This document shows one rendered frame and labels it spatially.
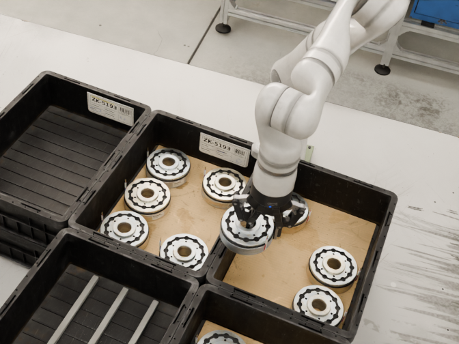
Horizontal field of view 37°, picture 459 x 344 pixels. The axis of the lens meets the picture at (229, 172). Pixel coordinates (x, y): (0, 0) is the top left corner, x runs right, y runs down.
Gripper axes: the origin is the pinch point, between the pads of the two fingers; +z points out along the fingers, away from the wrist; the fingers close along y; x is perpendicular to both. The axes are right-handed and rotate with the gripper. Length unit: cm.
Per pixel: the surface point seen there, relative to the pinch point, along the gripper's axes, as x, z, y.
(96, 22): 195, 105, -85
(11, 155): 24, 17, -59
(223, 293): -11.9, 5.9, -6.1
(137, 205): 12.2, 13.7, -27.0
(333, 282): -1.2, 13.3, 16.3
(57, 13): 198, 105, -106
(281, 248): 8.2, 16.7, 5.4
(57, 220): -0.5, 5.9, -40.6
